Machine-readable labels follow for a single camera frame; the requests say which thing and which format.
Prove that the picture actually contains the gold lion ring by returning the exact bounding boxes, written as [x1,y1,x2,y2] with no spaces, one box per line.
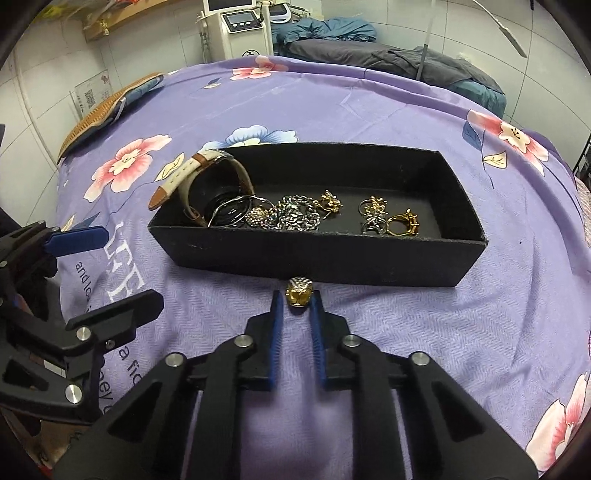
[284,276,316,312]

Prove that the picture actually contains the silver chain necklace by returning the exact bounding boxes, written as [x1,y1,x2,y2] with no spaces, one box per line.
[262,194,324,233]

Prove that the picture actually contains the silver ring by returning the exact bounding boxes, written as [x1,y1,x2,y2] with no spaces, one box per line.
[358,196,388,236]

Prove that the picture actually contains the black jewelry box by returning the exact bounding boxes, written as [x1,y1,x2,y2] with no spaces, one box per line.
[148,143,488,287]

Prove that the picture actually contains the brown woven pillow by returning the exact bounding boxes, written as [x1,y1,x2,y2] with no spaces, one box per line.
[58,73,165,162]

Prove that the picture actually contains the gold earring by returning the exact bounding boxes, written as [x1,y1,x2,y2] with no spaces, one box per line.
[314,190,342,219]

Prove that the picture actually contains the purple floral bedsheet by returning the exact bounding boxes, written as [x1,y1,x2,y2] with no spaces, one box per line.
[57,58,590,475]

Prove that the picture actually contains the white beauty machine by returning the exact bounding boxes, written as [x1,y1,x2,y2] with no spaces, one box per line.
[197,0,273,63]

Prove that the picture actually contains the floor lamp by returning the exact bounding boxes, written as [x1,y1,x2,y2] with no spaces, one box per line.
[436,1,533,74]

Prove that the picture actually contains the black trolley rack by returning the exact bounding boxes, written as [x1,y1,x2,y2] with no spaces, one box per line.
[572,135,591,181]

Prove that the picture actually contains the grey blanket bed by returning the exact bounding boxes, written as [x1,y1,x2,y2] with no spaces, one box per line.
[280,39,504,94]

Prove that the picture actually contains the teal duvet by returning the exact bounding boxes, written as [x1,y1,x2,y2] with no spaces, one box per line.
[271,17,377,46]

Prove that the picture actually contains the silver bangle bracelet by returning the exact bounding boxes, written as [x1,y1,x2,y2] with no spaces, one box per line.
[206,194,274,229]

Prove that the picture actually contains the beige brown strap watch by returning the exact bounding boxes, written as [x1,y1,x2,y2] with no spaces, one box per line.
[148,149,256,227]

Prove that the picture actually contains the gold crown ring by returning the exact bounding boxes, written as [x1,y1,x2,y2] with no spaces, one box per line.
[386,208,423,239]

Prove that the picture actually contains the wooden wall shelf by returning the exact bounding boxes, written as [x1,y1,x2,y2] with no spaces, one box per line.
[83,0,175,42]

